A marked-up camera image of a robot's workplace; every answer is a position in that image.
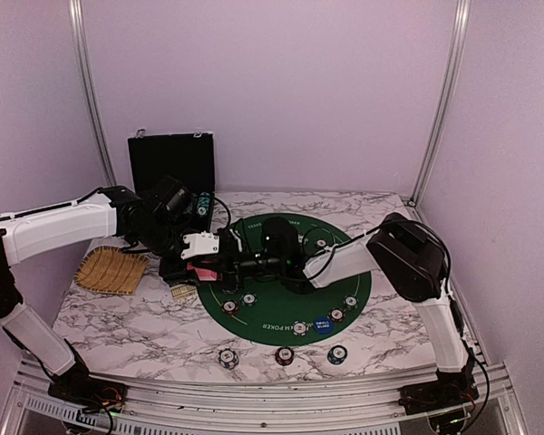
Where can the red black chip stack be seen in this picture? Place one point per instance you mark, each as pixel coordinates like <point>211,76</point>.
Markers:
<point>284,355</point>

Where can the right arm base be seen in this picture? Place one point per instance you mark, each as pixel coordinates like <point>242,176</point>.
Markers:
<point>449,389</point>

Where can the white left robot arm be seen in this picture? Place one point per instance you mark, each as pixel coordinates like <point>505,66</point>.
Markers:
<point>38,247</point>

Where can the right aluminium frame post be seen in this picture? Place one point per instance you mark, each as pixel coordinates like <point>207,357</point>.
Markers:
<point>449,85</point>

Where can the dark chip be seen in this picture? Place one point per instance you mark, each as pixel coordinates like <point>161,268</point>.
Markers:
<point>336,315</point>

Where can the blue small blind button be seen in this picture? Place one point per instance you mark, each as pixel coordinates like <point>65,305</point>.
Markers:
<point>323,325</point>

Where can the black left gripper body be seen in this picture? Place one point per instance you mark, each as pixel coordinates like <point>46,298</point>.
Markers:
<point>158,237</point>

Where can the red-backed card deck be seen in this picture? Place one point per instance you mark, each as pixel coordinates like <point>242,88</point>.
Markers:
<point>202,274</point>

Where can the round green poker mat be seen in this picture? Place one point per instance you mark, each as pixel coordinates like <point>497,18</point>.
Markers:
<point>269,321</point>

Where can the aluminium frame post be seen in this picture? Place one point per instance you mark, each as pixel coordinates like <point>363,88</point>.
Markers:
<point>89,92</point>
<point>449,85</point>

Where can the green chip group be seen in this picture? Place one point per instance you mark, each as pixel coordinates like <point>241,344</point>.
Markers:
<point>248,299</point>

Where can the blue gold card box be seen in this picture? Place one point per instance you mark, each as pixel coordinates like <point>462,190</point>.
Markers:
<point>183,293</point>

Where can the dark chips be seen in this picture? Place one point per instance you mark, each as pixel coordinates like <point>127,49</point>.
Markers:
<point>321,244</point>

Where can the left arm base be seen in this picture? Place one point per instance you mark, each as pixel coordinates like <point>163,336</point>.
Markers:
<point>79,387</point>

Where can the teal chips row in case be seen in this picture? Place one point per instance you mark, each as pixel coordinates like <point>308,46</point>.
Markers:
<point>203,204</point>

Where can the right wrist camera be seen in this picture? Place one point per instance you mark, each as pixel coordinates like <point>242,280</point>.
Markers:
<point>235,238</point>

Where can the left aluminium frame post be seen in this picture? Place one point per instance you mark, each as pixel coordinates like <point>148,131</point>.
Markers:
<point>89,92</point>

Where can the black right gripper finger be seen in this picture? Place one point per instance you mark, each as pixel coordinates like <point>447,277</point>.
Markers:
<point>225,261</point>
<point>225,278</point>

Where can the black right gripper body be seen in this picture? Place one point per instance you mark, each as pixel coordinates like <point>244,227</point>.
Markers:
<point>258,265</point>

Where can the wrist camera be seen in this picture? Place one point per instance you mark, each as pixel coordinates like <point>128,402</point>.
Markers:
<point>199,244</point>
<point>235,238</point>

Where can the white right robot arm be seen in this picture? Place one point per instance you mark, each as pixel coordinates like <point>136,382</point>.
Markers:
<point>417,265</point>

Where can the aluminium front rail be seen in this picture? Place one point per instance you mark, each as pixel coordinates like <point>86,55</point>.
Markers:
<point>359,405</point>

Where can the black poker chip case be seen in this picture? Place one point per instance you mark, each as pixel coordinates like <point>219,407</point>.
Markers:
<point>187,157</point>

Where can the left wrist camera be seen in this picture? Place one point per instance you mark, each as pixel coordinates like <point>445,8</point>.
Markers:
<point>199,244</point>

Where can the woven bamboo tray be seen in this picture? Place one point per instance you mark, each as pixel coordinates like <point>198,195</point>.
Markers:
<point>106,270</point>

